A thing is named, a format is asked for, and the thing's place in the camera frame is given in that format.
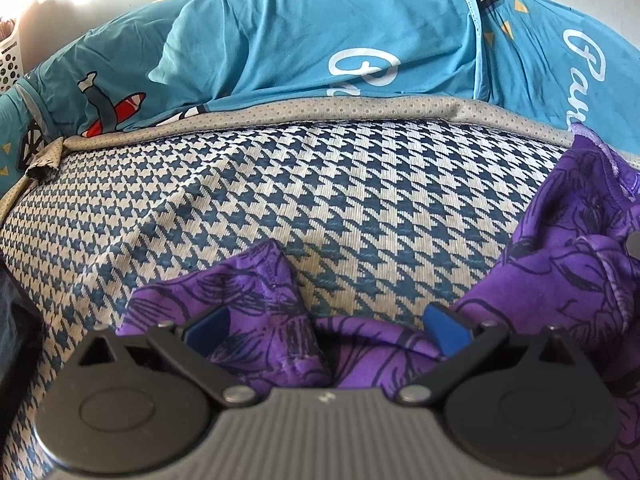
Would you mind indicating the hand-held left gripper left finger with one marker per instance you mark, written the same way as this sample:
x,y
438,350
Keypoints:
x,y
207,332

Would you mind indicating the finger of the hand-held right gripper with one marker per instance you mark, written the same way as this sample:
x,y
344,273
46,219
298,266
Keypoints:
x,y
634,246

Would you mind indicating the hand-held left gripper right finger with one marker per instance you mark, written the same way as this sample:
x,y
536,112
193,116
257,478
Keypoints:
x,y
445,332

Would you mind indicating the purple floral garment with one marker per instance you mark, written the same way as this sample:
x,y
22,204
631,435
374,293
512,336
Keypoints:
x,y
575,240

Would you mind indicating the houndstooth seat cover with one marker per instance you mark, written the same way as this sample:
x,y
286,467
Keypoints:
x,y
300,200

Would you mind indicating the black folded garment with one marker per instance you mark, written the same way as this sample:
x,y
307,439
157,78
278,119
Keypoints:
x,y
17,340

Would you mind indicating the teal printed sofa cover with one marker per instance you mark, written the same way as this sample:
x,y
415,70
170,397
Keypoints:
x,y
280,35

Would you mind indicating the white perforated laundry basket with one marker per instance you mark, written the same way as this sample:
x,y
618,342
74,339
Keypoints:
x,y
10,60

